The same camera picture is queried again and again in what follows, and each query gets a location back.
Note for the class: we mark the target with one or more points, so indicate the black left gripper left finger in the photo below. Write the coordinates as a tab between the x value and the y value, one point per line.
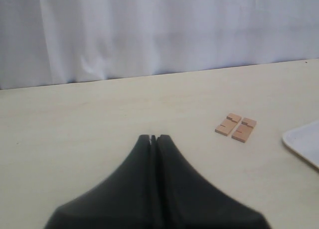
122	201

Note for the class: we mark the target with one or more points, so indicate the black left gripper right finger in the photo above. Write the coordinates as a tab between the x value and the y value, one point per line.
189	201

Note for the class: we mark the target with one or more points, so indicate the white backdrop curtain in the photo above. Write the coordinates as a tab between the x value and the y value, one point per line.
49	42

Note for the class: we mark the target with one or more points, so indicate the notched wooden piece four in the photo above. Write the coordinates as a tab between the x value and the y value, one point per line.
244	130
228	124

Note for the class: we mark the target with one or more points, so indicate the white plastic tray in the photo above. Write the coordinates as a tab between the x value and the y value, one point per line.
304	142

